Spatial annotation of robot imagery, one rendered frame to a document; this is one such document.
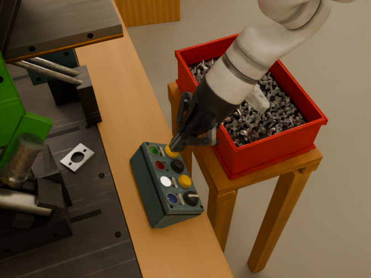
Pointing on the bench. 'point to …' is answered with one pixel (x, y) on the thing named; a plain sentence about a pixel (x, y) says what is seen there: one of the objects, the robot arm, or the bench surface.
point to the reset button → (184, 181)
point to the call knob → (191, 197)
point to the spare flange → (79, 162)
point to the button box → (158, 192)
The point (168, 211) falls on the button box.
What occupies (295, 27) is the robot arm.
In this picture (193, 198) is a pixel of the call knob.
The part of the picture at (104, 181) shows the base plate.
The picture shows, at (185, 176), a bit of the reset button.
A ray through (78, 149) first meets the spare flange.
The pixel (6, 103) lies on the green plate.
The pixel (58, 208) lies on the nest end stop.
